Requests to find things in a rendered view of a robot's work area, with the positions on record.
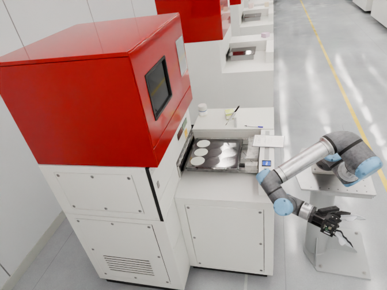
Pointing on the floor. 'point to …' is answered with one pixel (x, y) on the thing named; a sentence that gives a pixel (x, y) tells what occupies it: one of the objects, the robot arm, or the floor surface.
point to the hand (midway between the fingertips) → (360, 233)
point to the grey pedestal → (313, 253)
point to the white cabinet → (228, 235)
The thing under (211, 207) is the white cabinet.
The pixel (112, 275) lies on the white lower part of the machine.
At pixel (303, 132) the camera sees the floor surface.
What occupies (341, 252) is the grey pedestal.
